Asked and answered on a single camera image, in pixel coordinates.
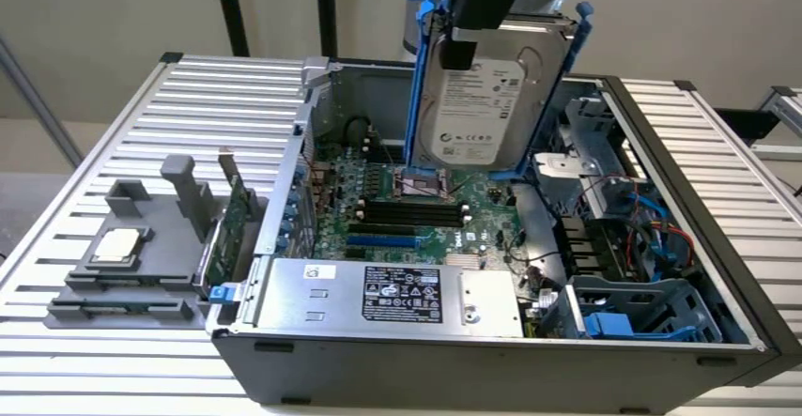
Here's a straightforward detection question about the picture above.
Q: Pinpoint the CPU socket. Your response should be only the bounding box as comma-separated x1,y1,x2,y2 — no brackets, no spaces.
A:
390,163,458,200

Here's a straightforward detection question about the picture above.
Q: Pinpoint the green RAM stick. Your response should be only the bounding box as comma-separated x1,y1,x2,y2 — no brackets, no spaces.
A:
77,300,155,317

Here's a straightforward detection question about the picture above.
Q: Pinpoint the black expansion slot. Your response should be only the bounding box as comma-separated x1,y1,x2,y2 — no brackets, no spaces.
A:
346,223,420,238

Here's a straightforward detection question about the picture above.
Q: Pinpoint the hard disk with blue bracket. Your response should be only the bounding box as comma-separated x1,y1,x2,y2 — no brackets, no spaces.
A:
402,0,595,183

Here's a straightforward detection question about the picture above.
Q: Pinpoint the silver CPU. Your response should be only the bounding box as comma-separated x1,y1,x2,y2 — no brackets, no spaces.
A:
89,228,144,263

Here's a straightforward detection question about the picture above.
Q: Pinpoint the small chipset heatsink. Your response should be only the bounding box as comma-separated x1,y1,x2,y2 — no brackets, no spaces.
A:
446,253,488,270

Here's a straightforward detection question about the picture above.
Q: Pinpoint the green graphics card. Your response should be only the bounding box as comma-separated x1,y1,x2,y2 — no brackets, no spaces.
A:
192,149,259,300

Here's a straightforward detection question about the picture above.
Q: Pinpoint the black wire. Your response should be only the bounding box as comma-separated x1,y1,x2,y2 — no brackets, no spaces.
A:
500,230,568,263

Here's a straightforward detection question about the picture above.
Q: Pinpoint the silver power supply unit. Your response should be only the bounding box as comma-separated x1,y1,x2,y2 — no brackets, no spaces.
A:
252,257,526,340

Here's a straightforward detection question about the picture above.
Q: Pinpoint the open black PC case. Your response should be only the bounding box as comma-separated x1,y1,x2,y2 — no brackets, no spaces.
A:
204,55,786,408

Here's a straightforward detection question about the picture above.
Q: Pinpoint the blue wire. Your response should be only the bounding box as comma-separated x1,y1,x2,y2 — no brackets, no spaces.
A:
619,184,691,270

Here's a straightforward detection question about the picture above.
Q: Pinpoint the blue expansion slot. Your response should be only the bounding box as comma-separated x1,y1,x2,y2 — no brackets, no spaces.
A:
344,234,419,249

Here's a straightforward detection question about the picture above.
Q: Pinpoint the grey parts rack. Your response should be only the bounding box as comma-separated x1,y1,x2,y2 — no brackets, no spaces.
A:
45,154,272,331

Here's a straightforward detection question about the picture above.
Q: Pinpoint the black RAM slot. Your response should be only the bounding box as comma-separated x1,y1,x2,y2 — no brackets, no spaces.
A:
356,202,471,216
355,208,468,223
354,215,467,229
358,196,472,209

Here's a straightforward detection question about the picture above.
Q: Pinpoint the green motherboard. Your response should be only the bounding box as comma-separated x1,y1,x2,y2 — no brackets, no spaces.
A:
311,146,556,298

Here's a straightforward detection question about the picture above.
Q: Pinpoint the black pole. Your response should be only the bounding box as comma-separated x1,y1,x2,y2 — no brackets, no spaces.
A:
208,0,254,58
314,0,340,60

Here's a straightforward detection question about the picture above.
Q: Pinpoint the black case fan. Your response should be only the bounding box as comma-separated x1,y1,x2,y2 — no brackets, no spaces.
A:
340,114,372,146

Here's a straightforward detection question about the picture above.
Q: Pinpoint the red wire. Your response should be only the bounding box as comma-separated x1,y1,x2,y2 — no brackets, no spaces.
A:
661,221,697,267

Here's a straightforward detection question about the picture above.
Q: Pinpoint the grey plastic disk bay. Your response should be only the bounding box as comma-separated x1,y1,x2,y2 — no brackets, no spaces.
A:
554,273,723,344

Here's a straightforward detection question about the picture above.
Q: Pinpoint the metal drive cage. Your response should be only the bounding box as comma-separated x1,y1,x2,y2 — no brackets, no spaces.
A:
530,96,650,223

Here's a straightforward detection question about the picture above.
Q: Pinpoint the grey metal frame bar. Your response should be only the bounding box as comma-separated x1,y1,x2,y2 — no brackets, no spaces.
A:
0,34,85,169

